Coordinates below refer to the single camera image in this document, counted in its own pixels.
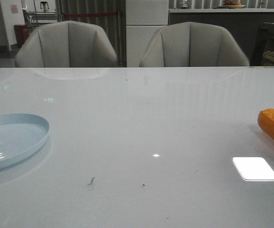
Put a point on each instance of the beige upholstered chair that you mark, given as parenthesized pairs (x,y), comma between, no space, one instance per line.
(192,44)
(67,44)

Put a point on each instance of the light blue round plate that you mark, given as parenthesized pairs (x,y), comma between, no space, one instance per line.
(21,135)

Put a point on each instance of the red barrier belt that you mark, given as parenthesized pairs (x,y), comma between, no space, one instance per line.
(91,15)

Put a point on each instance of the left beige upholstered chair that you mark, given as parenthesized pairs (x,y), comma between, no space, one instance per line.
(67,44)

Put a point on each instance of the metal barrier post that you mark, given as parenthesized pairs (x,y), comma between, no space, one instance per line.
(119,15)

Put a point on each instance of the right beige upholstered chair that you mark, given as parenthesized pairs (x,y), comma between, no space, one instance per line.
(192,44)

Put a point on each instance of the red bin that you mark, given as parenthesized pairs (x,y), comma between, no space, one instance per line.
(21,33)

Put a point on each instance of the dark grey counter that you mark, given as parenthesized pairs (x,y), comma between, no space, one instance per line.
(241,23)

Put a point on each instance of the fruit bowl on counter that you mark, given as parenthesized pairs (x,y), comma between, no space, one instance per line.
(231,4)

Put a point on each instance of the white cabinet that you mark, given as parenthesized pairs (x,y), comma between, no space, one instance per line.
(143,18)

